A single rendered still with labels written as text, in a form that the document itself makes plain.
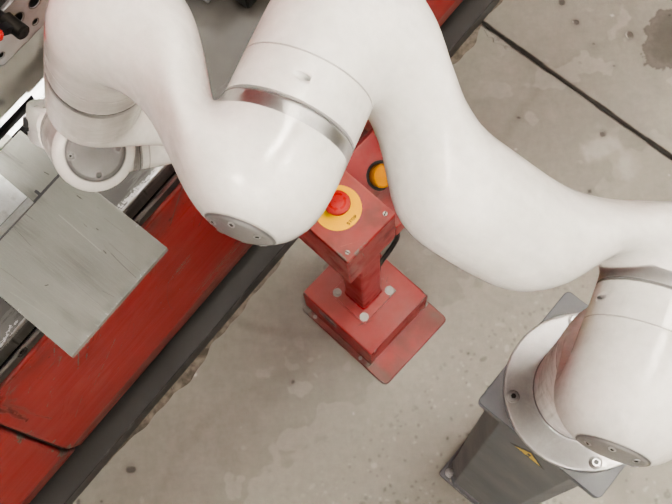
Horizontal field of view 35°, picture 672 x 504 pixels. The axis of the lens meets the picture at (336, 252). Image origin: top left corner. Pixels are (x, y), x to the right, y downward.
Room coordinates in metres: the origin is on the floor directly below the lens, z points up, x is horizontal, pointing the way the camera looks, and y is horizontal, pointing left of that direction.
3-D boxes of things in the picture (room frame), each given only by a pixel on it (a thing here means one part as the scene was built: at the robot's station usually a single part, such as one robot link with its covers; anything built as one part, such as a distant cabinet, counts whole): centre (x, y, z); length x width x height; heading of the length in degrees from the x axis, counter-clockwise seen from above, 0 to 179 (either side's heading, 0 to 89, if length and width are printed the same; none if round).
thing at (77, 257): (0.47, 0.37, 1.00); 0.26 x 0.18 x 0.01; 43
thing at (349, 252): (0.56, -0.04, 0.75); 0.20 x 0.16 x 0.18; 128
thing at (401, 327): (0.54, -0.06, 0.06); 0.25 x 0.20 x 0.12; 38
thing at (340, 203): (0.53, -0.01, 0.79); 0.04 x 0.04 x 0.04
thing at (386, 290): (0.56, -0.04, 0.13); 0.10 x 0.10 x 0.01; 38
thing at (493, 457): (0.17, -0.27, 0.50); 0.18 x 0.18 x 1.00; 41
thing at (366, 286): (0.56, -0.04, 0.39); 0.05 x 0.05 x 0.54; 38
